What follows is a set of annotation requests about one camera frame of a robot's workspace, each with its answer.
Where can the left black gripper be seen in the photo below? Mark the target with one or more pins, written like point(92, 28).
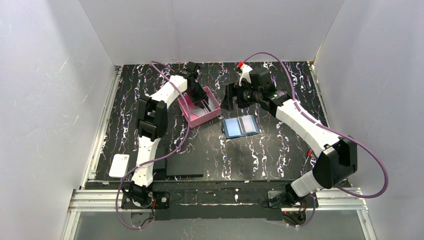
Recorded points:
point(197, 90)

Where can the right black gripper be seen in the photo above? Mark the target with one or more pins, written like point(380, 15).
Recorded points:
point(236, 93)

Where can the pink plastic tray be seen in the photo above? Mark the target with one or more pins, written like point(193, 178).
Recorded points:
point(194, 120)

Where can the blue leather card holder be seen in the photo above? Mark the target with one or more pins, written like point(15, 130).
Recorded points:
point(239, 127)

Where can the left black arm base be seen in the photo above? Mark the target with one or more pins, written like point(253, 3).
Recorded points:
point(156, 200)

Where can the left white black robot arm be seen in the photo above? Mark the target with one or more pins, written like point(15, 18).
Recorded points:
point(152, 124)

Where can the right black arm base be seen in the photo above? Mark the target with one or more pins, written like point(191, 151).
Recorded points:
point(279, 199)

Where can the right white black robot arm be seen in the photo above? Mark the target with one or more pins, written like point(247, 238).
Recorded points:
point(337, 157)

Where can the large black flat plate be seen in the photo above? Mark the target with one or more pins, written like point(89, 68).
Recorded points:
point(190, 164)

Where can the white rectangular device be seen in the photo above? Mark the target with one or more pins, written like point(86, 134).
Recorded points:
point(119, 166)

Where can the aluminium left side rail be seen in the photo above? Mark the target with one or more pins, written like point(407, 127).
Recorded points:
point(90, 171)

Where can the aluminium front rail frame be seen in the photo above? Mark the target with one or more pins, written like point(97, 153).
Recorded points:
point(216, 214)

